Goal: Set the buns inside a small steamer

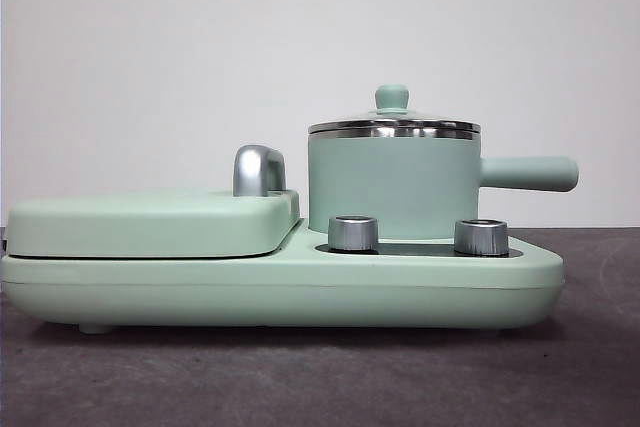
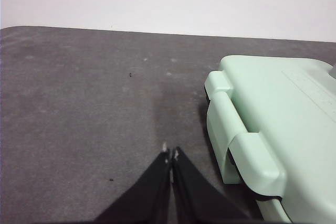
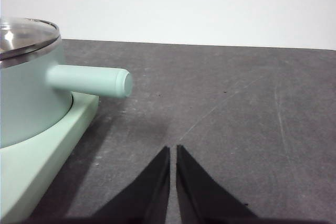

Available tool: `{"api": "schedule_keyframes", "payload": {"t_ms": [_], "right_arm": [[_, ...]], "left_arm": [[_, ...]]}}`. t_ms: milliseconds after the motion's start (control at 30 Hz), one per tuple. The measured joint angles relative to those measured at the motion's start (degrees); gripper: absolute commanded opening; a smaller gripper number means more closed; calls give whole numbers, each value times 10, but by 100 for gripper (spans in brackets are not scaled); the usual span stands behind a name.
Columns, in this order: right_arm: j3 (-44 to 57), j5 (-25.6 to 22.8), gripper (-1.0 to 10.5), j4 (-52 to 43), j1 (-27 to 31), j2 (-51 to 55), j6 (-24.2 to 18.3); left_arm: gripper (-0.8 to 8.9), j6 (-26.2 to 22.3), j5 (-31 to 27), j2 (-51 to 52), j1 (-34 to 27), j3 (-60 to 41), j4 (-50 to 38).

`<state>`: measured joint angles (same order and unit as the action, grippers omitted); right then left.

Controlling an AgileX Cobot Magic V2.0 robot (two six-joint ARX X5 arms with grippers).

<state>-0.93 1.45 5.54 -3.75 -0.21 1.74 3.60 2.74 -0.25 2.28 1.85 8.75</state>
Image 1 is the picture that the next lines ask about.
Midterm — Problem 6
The glass lid with green knob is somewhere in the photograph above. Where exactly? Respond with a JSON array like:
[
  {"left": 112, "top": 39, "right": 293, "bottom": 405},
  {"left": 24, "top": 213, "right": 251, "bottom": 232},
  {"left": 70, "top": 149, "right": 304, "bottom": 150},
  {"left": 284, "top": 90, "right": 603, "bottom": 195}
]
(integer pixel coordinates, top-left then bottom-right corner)
[{"left": 307, "top": 84, "right": 482, "bottom": 134}]

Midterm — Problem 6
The silver control dial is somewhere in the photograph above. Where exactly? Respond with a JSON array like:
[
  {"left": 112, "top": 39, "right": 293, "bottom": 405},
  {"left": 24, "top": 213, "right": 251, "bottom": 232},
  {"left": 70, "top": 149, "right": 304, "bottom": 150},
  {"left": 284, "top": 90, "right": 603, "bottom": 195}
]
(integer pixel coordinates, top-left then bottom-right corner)
[
  {"left": 327, "top": 215, "right": 380, "bottom": 252},
  {"left": 453, "top": 218, "right": 510, "bottom": 255}
]

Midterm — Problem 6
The black control panel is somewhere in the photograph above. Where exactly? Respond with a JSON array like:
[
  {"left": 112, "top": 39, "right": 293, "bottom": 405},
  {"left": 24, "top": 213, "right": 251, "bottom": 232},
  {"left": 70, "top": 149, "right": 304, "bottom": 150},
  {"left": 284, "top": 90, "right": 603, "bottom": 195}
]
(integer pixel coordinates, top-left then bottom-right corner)
[{"left": 313, "top": 241, "right": 524, "bottom": 257}]

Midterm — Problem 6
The mint green breakfast machine base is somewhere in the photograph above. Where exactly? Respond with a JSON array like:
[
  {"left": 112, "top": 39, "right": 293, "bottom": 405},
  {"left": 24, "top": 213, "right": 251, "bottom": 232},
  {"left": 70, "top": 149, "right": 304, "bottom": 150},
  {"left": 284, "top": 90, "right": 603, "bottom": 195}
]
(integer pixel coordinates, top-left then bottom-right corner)
[{"left": 0, "top": 219, "right": 566, "bottom": 336}]

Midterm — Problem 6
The mint green griddle cover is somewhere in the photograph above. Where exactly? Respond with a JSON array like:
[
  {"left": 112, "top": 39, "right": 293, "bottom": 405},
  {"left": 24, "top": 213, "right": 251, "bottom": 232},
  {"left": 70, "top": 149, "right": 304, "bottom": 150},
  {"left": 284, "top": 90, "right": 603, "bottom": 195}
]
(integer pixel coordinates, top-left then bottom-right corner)
[{"left": 4, "top": 187, "right": 301, "bottom": 259}]

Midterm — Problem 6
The mint green pot with handle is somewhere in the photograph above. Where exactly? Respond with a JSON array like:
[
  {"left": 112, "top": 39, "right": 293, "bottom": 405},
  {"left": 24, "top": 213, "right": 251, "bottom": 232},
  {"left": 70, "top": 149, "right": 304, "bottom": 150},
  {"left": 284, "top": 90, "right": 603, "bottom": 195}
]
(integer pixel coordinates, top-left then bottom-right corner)
[{"left": 305, "top": 127, "right": 580, "bottom": 241}]

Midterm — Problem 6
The silver cover handle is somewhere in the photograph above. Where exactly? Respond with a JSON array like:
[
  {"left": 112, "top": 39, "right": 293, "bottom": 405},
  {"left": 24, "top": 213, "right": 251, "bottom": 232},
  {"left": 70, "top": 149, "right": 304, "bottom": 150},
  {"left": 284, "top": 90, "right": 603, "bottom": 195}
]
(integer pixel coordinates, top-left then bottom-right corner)
[{"left": 232, "top": 144, "right": 287, "bottom": 197}]

